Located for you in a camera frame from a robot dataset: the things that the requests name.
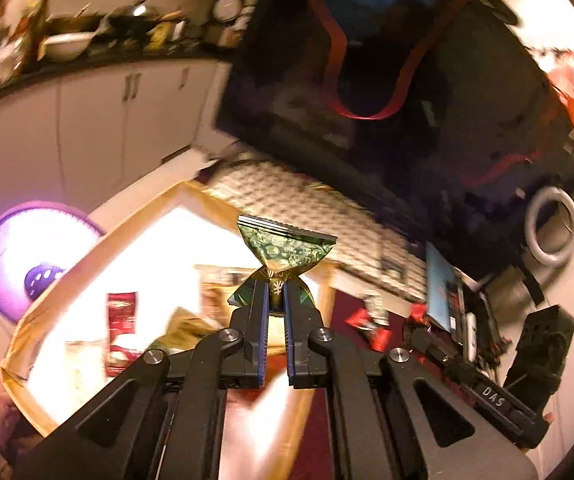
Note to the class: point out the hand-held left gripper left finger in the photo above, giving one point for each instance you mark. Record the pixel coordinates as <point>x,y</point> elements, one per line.
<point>257,340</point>

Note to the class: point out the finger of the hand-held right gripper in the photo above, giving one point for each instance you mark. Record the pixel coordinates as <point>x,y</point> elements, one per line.
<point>492,400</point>

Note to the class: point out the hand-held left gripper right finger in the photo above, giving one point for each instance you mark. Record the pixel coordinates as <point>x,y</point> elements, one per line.
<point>299,345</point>

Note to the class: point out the orange brown snack packet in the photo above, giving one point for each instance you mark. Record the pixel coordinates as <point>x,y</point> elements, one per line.
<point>217,290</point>

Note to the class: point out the yellow snack packet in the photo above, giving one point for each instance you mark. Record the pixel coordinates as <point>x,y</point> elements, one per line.
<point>187,330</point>

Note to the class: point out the dark green snack packet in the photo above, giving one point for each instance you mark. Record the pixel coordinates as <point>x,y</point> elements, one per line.
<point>282,247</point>

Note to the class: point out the dark red snack packet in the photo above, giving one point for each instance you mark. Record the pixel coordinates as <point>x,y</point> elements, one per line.
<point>122,315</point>

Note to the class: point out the white foam tray yellow tape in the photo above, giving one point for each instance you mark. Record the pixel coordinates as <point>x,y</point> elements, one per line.
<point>157,245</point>

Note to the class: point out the white snack packet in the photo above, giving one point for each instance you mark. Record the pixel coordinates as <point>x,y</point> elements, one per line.
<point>84,375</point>

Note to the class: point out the small white device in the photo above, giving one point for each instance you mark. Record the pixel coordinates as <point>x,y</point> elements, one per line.
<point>471,335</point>

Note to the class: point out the blue notebook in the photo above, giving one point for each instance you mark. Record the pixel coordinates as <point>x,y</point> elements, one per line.
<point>441,290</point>

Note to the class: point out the white computer keyboard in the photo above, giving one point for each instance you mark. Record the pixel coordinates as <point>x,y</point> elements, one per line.
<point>292,195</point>

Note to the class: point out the large black monitor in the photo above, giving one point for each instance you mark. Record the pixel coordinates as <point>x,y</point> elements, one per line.
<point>467,160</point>

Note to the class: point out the white kitchen cabinets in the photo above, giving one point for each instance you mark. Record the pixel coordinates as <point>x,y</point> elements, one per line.
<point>92,130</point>

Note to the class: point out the black kitchen countertop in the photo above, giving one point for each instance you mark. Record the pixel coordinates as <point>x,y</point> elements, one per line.
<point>117,57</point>

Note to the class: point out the black wok with lid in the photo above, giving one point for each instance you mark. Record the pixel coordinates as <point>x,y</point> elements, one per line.
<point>132,17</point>

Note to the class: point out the white bowl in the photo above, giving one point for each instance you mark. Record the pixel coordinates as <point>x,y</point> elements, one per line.
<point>69,45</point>

